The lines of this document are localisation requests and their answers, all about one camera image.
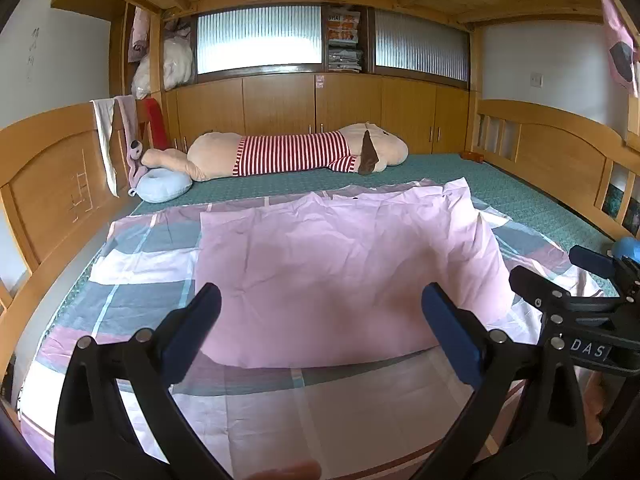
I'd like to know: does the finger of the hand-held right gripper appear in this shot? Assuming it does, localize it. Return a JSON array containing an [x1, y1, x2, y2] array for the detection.
[[509, 265, 572, 313], [569, 245, 626, 282]]

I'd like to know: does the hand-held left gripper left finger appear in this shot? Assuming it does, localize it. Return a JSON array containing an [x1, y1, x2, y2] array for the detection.
[[52, 282, 236, 480]]

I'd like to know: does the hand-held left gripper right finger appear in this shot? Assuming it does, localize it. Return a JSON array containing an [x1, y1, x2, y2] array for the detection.
[[412, 282, 590, 480]]

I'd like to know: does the pink jacket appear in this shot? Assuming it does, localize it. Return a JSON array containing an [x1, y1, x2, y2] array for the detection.
[[199, 176, 517, 370]]

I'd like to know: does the person's right hand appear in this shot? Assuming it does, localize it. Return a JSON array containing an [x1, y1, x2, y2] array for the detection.
[[575, 367, 608, 446]]

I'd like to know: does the dark photo print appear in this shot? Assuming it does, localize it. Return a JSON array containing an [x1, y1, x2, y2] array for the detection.
[[625, 195, 640, 237], [600, 182, 626, 217]]

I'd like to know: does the patchwork bed sheet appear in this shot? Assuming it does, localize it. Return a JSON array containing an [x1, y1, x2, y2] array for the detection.
[[17, 177, 608, 480]]

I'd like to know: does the pale blue neck pillow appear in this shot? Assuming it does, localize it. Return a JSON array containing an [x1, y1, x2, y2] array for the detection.
[[134, 168, 193, 204]]

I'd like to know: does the pink plush cloth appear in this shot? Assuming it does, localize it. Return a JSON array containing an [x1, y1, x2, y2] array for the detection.
[[116, 95, 151, 197]]

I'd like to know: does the wooden bed headboard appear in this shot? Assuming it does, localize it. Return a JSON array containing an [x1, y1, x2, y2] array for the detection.
[[0, 100, 161, 361]]

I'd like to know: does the striped plush dog toy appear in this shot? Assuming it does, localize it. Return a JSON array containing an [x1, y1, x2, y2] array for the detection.
[[140, 121, 409, 182]]

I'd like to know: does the red cloth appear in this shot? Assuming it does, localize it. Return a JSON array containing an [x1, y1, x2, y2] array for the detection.
[[141, 99, 172, 152]]

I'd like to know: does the white hanging cloth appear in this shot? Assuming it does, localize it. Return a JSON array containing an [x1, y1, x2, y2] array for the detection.
[[90, 97, 121, 198]]

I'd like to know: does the pink cloth with dark patch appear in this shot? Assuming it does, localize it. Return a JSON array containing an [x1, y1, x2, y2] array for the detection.
[[601, 0, 640, 98]]

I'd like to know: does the small white bedding bag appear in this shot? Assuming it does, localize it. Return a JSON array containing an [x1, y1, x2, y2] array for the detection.
[[131, 55, 153, 100]]

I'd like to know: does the frosted glass window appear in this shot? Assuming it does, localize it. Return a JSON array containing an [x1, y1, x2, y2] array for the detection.
[[196, 4, 323, 77], [374, 9, 471, 83]]

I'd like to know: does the large white bedding bag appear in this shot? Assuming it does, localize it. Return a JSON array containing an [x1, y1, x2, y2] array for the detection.
[[162, 30, 195, 91]]

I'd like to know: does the pink hanging garment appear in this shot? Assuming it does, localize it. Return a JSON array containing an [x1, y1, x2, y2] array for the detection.
[[129, 7, 151, 63]]

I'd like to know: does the stack of newspapers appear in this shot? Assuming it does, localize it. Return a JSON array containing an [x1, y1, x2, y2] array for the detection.
[[327, 7, 363, 73]]

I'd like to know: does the wooden bed frame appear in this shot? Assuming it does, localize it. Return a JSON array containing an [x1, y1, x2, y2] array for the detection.
[[132, 152, 631, 301]]

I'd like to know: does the wooden wall cabinet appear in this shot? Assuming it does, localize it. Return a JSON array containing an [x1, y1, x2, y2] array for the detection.
[[160, 72, 473, 156]]

